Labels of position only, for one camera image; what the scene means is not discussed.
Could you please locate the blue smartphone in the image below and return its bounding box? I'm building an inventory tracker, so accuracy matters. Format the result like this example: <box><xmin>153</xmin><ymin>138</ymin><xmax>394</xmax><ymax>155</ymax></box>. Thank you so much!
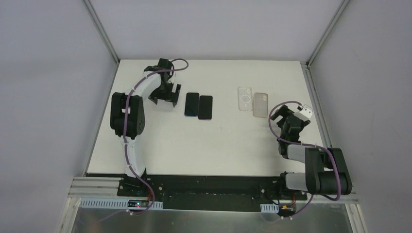
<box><xmin>184</xmin><ymin>92</ymin><xmax>200</xmax><ymax>117</ymax></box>

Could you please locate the black smartphone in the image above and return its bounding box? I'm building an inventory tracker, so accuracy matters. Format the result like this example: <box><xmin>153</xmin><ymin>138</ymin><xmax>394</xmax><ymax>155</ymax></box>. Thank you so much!
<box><xmin>198</xmin><ymin>95</ymin><xmax>213</xmax><ymax>120</ymax></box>

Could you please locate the clear phone case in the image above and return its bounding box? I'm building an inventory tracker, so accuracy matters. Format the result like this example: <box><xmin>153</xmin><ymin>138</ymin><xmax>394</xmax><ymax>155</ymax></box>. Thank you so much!
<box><xmin>238</xmin><ymin>87</ymin><xmax>253</xmax><ymax>112</ymax></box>

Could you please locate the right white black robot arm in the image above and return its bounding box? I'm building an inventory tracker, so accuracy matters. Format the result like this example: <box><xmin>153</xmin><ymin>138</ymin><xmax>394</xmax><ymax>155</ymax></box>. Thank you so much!
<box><xmin>268</xmin><ymin>102</ymin><xmax>353</xmax><ymax>200</ymax></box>

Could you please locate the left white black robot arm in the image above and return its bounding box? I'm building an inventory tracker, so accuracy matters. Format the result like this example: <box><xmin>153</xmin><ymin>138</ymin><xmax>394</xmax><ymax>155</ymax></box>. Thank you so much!
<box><xmin>109</xmin><ymin>58</ymin><xmax>181</xmax><ymax>197</ymax></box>

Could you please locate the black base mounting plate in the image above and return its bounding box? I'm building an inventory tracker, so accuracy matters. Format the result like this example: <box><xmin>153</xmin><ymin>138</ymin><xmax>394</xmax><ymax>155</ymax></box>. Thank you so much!
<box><xmin>117</xmin><ymin>174</ymin><xmax>308</xmax><ymax>212</ymax></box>

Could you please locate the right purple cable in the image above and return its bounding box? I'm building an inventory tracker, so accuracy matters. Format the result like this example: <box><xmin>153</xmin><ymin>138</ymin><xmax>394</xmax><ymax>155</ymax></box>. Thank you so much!
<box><xmin>268</xmin><ymin>100</ymin><xmax>343</xmax><ymax>216</ymax></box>

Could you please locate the purple cable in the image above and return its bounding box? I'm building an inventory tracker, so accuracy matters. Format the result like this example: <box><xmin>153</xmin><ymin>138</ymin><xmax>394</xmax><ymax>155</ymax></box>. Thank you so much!
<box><xmin>268</xmin><ymin>100</ymin><xmax>343</xmax><ymax>216</ymax></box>
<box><xmin>122</xmin><ymin>58</ymin><xmax>189</xmax><ymax>216</ymax></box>

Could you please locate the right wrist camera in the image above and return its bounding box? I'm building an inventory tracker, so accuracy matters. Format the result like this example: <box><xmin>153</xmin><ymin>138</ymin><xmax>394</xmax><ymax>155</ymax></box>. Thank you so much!
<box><xmin>294</xmin><ymin>105</ymin><xmax>314</xmax><ymax>121</ymax></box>

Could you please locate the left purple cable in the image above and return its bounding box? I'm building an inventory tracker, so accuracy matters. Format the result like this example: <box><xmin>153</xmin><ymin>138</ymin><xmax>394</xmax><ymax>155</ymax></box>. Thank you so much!
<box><xmin>122</xmin><ymin>58</ymin><xmax>189</xmax><ymax>216</ymax></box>

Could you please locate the right white cable duct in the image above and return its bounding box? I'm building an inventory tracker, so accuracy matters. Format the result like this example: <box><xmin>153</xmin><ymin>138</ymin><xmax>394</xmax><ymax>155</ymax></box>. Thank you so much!
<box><xmin>260</xmin><ymin>204</ymin><xmax>279</xmax><ymax>214</ymax></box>

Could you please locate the white cable duct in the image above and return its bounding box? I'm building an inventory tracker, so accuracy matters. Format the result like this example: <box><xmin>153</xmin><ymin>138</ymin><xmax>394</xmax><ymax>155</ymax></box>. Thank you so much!
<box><xmin>260</xmin><ymin>204</ymin><xmax>279</xmax><ymax>214</ymax></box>
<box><xmin>80</xmin><ymin>198</ymin><xmax>163</xmax><ymax>211</ymax></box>

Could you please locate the aluminium frame rail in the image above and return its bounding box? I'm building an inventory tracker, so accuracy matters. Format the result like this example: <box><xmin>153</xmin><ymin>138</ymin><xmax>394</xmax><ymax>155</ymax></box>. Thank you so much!
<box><xmin>68</xmin><ymin>177</ymin><xmax>120</xmax><ymax>198</ymax></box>

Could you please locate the left white cable duct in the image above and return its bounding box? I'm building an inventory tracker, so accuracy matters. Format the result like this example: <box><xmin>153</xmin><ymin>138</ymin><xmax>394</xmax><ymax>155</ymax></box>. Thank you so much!
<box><xmin>80</xmin><ymin>198</ymin><xmax>163</xmax><ymax>211</ymax></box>

